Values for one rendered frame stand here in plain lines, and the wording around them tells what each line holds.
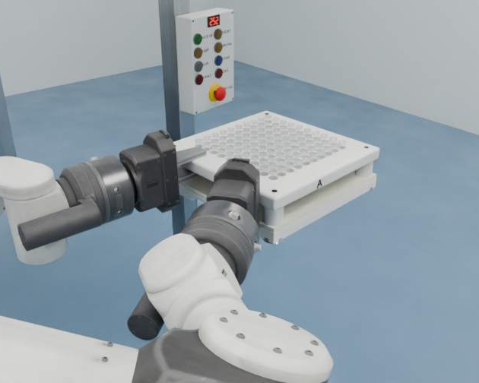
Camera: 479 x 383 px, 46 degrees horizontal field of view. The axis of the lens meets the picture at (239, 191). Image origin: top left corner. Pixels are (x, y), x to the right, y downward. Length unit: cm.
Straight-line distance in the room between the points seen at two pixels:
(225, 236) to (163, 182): 23
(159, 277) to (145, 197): 30
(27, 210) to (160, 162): 19
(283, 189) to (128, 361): 50
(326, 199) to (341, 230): 194
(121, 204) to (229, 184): 16
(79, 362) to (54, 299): 213
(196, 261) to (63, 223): 26
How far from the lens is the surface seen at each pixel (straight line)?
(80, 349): 30
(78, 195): 75
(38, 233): 71
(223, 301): 48
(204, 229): 60
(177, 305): 49
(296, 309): 226
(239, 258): 61
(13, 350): 29
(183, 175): 84
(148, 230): 276
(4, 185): 73
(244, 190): 68
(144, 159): 78
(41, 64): 505
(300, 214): 79
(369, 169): 91
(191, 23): 151
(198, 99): 157
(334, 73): 480
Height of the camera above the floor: 143
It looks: 28 degrees down
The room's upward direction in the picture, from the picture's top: straight up
